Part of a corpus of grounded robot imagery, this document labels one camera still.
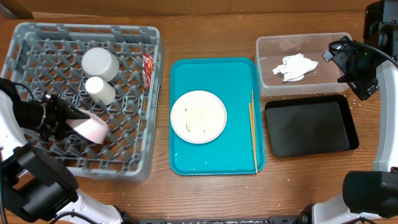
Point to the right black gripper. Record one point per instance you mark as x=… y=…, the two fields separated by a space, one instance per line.
x=367 y=86

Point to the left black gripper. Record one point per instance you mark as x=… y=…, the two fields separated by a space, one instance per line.
x=61 y=112

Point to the white plastic cup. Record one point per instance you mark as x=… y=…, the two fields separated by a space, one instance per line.
x=98 y=89

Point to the grey bowl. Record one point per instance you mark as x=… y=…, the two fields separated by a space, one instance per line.
x=99 y=62

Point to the white napkin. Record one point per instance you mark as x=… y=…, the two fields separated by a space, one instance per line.
x=294 y=67

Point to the red sauce packet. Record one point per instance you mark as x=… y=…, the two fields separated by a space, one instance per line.
x=148 y=68

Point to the wooden chopstick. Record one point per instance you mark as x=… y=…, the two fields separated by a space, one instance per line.
x=252 y=102
x=251 y=117

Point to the large white plate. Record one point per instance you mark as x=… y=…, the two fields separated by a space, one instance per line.
x=198 y=117

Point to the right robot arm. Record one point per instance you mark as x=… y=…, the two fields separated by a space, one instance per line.
x=369 y=195

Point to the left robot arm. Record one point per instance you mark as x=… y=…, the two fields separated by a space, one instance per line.
x=34 y=185

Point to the grey dishwasher rack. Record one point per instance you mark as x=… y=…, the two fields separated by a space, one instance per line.
x=46 y=58

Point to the black plastic tray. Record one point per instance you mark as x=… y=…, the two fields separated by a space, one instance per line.
x=313 y=125

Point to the clear plastic bin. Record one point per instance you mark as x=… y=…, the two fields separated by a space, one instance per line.
x=270 y=51

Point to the teal plastic tray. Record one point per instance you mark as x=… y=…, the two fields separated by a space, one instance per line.
x=231 y=80

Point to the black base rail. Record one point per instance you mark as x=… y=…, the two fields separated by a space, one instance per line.
x=270 y=220

